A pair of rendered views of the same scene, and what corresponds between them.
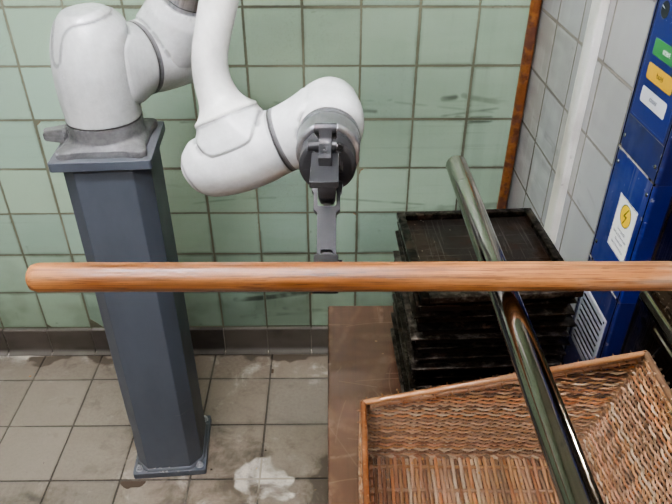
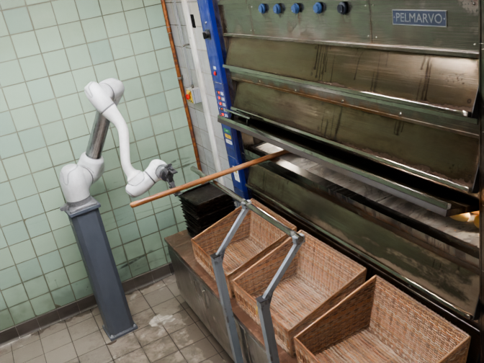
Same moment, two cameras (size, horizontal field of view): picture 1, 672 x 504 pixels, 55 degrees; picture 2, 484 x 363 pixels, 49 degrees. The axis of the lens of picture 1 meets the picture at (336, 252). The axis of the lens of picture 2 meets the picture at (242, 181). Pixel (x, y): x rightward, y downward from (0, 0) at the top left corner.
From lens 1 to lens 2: 2.37 m
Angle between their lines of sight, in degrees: 23
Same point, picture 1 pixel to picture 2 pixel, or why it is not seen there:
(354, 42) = (136, 153)
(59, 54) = (67, 181)
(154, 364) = (111, 282)
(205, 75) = (127, 168)
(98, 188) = (85, 219)
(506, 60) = (187, 143)
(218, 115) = (135, 175)
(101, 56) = (80, 177)
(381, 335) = (185, 237)
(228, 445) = (140, 318)
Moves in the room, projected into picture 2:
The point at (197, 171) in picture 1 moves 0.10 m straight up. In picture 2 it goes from (133, 190) to (129, 175)
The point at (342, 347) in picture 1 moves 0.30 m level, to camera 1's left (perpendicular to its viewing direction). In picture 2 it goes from (175, 243) to (134, 260)
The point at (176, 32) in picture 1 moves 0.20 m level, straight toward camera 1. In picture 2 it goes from (94, 165) to (109, 170)
